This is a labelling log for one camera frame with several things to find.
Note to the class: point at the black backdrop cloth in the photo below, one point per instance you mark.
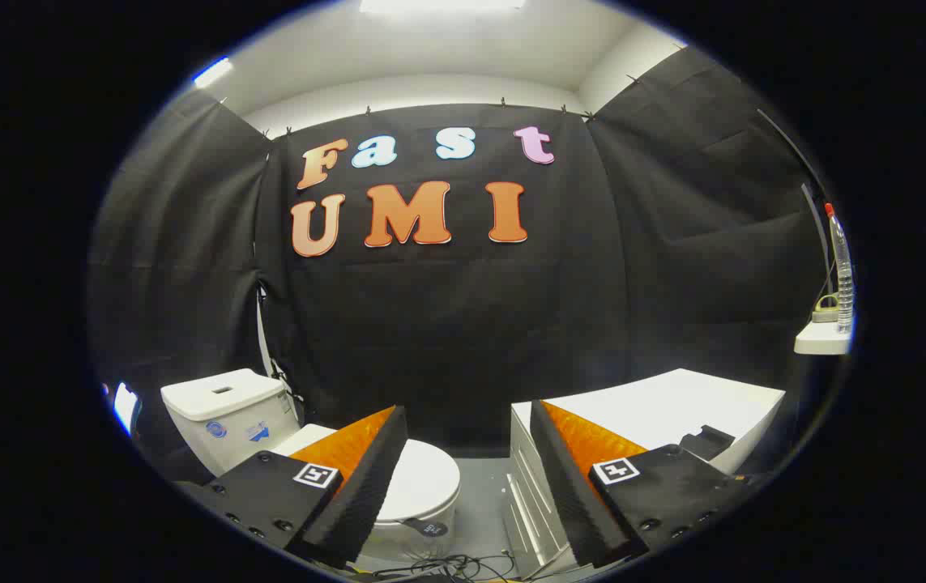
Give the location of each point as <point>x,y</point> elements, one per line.
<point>446,324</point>

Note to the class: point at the large ceiling light panel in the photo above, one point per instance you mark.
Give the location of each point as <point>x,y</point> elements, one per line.
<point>442,5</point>

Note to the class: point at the small ceiling light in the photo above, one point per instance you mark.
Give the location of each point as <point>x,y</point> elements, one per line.
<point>213,72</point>

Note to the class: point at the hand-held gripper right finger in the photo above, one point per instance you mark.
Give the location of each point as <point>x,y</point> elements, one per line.
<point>572,486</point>

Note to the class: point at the black block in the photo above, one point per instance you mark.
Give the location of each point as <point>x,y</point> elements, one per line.
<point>706,441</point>

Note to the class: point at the thin grey rod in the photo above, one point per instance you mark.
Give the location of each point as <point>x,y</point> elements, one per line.
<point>819,243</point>

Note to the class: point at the small grey green device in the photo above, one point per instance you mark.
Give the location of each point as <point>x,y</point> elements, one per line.
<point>825,309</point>

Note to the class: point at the white drawer cabinet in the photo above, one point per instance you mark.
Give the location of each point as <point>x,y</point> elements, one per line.
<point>673,405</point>

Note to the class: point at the white toilet body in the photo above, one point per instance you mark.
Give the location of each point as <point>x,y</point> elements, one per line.
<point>228,421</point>

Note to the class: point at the white toilet lid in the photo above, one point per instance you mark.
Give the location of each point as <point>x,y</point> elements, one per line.
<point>426,482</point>

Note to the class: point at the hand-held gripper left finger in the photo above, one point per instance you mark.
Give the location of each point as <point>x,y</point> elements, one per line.
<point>365,486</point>

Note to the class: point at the small white shelf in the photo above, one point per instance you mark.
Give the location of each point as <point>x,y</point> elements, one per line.
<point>819,338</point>

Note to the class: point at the white pipe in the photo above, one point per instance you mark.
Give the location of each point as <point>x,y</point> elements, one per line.
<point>265,340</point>

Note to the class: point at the clear plastic bottle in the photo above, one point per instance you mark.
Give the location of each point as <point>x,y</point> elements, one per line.
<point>842,275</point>

